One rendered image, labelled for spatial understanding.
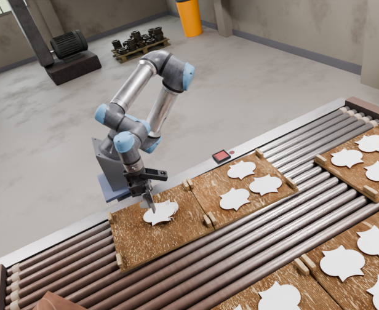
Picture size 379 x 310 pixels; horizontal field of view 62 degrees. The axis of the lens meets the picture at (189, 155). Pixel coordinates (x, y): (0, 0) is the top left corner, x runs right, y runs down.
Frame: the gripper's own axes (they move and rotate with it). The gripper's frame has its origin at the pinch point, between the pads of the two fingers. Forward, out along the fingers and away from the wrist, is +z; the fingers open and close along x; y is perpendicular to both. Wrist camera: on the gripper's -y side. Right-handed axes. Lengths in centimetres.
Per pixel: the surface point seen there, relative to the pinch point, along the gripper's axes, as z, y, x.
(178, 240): 10.0, -5.5, 16.2
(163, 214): 7.4, -1.7, 1.9
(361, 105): 8, -120, -36
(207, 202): 10.0, -22.1, -0.5
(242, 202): 9.1, -36.5, 6.8
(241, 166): 9.1, -44.0, -16.0
